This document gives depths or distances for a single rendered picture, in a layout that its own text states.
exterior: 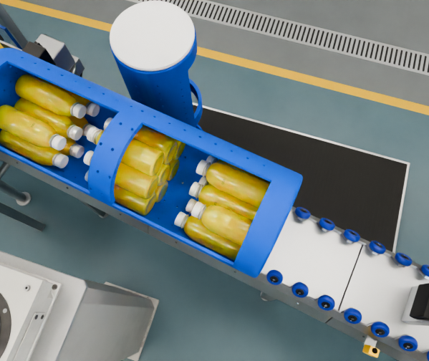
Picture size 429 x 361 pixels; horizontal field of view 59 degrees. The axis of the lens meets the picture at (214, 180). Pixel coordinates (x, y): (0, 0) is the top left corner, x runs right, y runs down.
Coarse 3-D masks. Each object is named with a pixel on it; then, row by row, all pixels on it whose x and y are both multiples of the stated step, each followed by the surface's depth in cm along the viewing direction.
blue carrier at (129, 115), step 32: (0, 64) 97; (32, 64) 99; (0, 96) 108; (96, 96) 95; (128, 128) 90; (160, 128) 91; (192, 128) 95; (32, 160) 109; (96, 160) 89; (192, 160) 112; (224, 160) 88; (256, 160) 90; (96, 192) 94; (288, 192) 84; (160, 224) 103; (256, 224) 82; (224, 256) 99; (256, 256) 84
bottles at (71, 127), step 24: (48, 120) 106; (72, 120) 113; (24, 144) 106; (72, 144) 113; (168, 168) 104; (240, 168) 101; (120, 192) 101; (192, 192) 101; (216, 192) 98; (192, 216) 100; (216, 240) 96
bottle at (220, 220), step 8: (208, 208) 94; (216, 208) 93; (224, 208) 94; (200, 216) 95; (208, 216) 93; (216, 216) 92; (224, 216) 92; (232, 216) 92; (240, 216) 93; (208, 224) 93; (216, 224) 92; (224, 224) 91; (232, 224) 91; (240, 224) 91; (248, 224) 92; (216, 232) 93; (224, 232) 92; (232, 232) 91; (240, 232) 91; (232, 240) 92; (240, 240) 91
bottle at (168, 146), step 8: (144, 128) 100; (136, 136) 99; (144, 136) 99; (152, 136) 99; (160, 136) 99; (152, 144) 98; (160, 144) 98; (168, 144) 98; (176, 144) 101; (168, 152) 98; (168, 160) 101
